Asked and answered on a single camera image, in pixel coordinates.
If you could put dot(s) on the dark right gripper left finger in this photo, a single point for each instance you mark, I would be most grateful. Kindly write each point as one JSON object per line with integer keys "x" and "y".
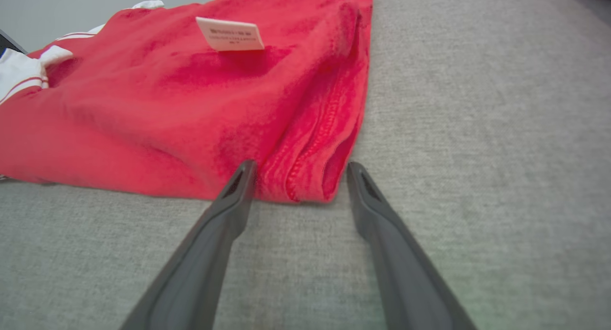
{"x": 200, "y": 268}

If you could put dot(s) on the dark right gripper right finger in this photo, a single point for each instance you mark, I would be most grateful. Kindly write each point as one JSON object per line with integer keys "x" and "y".
{"x": 405, "y": 272}

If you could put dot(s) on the red garment with white label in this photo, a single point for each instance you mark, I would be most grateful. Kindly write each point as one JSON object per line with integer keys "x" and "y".
{"x": 143, "y": 120}

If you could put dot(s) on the dark glass panel grey frame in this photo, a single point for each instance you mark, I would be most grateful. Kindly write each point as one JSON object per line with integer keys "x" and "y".
{"x": 7, "y": 42}

